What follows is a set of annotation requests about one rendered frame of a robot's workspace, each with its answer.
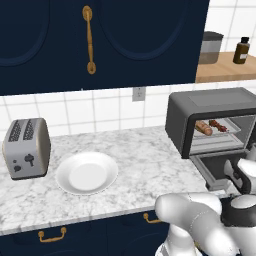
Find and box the dark grey toaster oven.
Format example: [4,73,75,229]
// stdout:
[164,87,256,160]

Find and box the baguette bread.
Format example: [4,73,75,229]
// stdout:
[194,120,214,137]

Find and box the kebab skewer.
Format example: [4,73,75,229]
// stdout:
[208,119,230,134]

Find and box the navy upper cupboard door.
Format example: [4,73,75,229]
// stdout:
[81,0,211,91]
[0,0,83,97]

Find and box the toaster oven door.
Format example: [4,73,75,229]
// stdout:
[189,149,256,192]

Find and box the silver two-slot toaster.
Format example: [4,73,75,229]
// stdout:
[1,117,52,181]

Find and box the grey toaster oven tray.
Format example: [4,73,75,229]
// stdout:
[193,116,242,139]

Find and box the white round plate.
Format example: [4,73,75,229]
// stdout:
[54,151,120,196]

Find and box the navy drawer front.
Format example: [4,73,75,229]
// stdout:
[105,209,172,256]
[0,219,108,256]

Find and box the grey canister with dark lid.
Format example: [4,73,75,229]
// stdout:
[198,30,225,66]

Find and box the brown bottle with label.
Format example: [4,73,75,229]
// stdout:
[232,36,251,65]

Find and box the grey wall outlet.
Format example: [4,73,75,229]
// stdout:
[131,86,147,103]

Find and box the brass drawer handle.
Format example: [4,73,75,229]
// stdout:
[37,226,68,244]
[142,212,163,225]

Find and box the brass cupboard door handle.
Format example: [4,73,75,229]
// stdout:
[82,5,97,75]

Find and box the wooden wall shelf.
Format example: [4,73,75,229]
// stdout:
[195,51,256,84]

